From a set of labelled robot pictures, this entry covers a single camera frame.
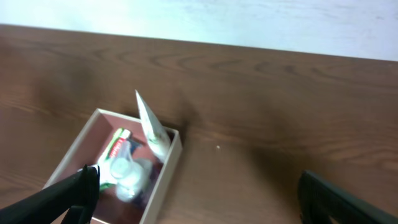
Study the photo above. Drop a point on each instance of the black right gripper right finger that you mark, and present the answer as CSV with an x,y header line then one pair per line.
x,y
321,202

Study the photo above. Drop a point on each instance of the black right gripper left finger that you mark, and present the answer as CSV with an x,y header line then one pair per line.
x,y
75,197

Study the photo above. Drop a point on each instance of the clear foam pump soap bottle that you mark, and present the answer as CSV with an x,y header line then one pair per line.
x,y
136,175

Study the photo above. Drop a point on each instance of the blue disposable razor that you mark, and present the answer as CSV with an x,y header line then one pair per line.
x,y
133,145

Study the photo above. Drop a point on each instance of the green Dettol soap pack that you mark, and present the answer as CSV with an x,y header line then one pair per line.
x,y
106,180

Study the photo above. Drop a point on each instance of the white Pantene tube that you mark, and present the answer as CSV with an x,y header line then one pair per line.
x,y
156,135

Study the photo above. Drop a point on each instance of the Colgate toothpaste tube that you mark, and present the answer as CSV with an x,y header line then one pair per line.
x,y
113,147

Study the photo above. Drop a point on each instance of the white box with red interior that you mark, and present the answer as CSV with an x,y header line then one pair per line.
x,y
91,143

